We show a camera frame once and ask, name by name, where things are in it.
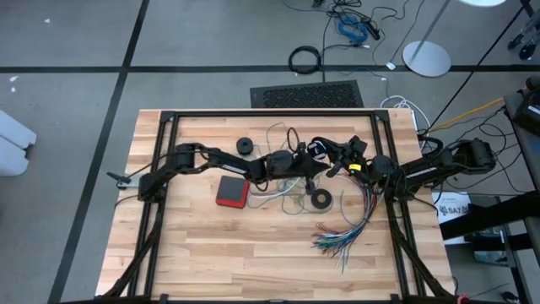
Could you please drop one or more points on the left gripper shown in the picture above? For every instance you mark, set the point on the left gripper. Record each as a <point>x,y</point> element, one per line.
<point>287,162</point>

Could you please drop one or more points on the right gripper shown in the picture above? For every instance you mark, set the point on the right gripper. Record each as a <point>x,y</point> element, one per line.
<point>363,162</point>

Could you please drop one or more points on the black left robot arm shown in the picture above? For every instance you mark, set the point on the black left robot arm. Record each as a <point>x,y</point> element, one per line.
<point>236,166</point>

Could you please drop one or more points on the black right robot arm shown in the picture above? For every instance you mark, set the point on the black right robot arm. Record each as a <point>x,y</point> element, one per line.
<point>430,171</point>

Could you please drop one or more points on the small yellow tag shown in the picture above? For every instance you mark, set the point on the small yellow tag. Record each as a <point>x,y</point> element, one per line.
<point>354,167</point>

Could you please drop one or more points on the black flat reel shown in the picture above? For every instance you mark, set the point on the black flat reel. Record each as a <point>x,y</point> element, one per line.
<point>321,199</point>

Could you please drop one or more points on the black perforated computer case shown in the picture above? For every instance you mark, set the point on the black perforated computer case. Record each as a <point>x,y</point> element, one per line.
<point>307,95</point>

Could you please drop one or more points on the red box with black base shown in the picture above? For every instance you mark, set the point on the red box with black base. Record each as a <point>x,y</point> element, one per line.
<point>232,192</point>

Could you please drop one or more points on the white printed sign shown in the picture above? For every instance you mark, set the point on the white printed sign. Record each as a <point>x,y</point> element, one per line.
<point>453,207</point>

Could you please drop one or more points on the grey lamp stand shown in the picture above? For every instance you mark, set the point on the grey lamp stand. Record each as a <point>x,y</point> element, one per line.
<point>426,59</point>

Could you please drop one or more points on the black metal stand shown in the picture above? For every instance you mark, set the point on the black metal stand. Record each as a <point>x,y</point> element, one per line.
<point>489,215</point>

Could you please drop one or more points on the white bulky object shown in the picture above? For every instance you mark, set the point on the white bulky object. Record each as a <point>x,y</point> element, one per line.
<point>14,143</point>

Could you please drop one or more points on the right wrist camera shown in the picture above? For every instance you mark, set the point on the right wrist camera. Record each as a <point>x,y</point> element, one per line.
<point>358,144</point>

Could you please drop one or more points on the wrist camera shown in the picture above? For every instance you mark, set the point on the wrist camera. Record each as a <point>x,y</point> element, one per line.
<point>300,148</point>
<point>358,144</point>

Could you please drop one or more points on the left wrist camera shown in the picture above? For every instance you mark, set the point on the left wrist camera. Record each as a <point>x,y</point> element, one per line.
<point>300,148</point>

